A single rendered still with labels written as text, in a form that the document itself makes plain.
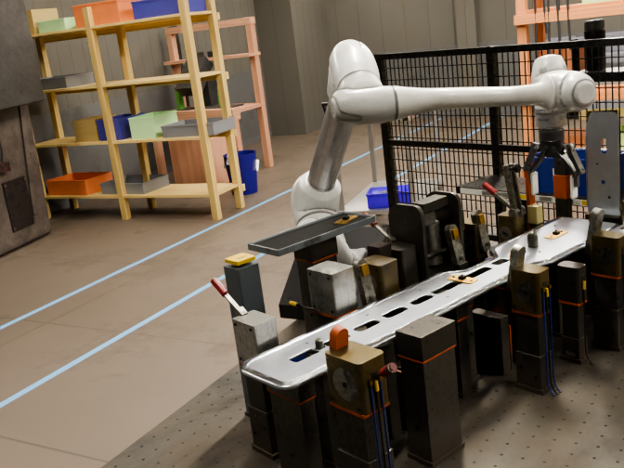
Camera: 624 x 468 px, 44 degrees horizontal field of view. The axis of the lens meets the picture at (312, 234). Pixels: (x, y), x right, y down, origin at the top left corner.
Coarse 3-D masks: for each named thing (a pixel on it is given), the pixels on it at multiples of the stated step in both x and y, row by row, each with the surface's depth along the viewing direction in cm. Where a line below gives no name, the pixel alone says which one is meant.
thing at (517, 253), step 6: (516, 246) 203; (522, 246) 203; (516, 252) 202; (522, 252) 204; (510, 258) 204; (516, 258) 203; (522, 258) 205; (510, 264) 205; (516, 264) 204; (522, 264) 206; (510, 282) 207; (510, 288) 207
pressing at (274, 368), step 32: (544, 224) 254; (576, 224) 250; (608, 224) 246; (544, 256) 224; (416, 288) 211; (480, 288) 206; (352, 320) 195; (384, 320) 192; (288, 352) 181; (320, 352) 178; (288, 384) 165
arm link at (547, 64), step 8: (544, 56) 226; (552, 56) 224; (560, 56) 225; (536, 64) 227; (544, 64) 224; (552, 64) 224; (560, 64) 224; (536, 72) 226; (544, 72) 225; (552, 72) 222; (536, 80) 226
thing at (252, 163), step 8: (240, 152) 864; (248, 152) 862; (224, 160) 843; (240, 160) 831; (248, 160) 834; (256, 160) 849; (240, 168) 834; (248, 168) 837; (256, 168) 849; (240, 176) 837; (248, 176) 839; (256, 176) 851; (248, 184) 842; (256, 184) 852; (232, 192) 851; (248, 192) 844
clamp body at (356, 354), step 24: (336, 360) 161; (360, 360) 158; (336, 384) 163; (360, 384) 157; (384, 384) 161; (336, 408) 166; (360, 408) 159; (384, 408) 164; (360, 432) 162; (384, 432) 165; (360, 456) 164; (384, 456) 164
